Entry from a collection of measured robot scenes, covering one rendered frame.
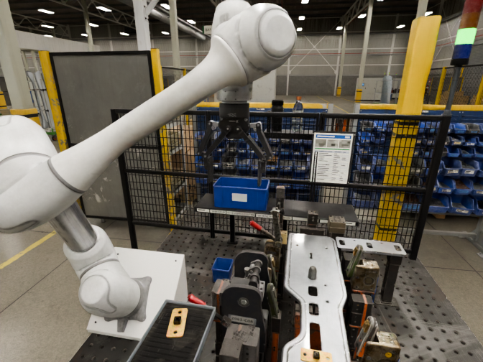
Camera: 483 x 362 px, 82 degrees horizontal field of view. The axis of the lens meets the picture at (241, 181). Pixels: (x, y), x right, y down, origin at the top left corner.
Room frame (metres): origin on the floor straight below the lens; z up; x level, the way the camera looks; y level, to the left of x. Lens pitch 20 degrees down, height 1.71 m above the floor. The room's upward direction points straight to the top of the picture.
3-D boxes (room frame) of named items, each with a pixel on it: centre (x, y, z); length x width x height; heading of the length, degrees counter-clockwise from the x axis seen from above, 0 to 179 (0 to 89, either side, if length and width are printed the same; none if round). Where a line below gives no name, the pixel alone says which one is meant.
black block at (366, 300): (0.79, -0.43, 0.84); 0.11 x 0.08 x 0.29; 78
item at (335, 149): (1.54, -0.51, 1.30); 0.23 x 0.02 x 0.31; 78
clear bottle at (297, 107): (1.67, -0.33, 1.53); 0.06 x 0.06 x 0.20
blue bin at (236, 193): (1.52, 0.00, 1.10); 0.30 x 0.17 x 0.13; 79
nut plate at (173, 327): (0.52, 0.15, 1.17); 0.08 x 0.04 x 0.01; 2
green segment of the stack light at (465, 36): (1.44, -1.03, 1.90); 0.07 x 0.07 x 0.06
